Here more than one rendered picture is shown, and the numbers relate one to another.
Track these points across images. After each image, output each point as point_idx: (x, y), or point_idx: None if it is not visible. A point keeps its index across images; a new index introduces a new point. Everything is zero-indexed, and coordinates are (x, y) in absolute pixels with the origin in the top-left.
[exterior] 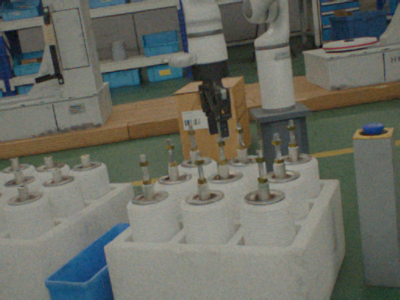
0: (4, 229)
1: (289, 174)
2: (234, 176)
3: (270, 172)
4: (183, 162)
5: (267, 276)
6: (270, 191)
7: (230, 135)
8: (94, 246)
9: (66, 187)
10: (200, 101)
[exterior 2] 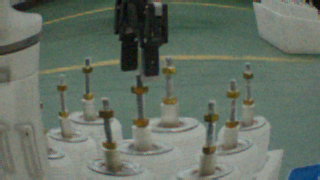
0: None
1: (57, 135)
2: (126, 145)
3: (76, 139)
4: (230, 168)
5: None
6: (81, 121)
7: (119, 65)
8: None
9: None
10: (167, 25)
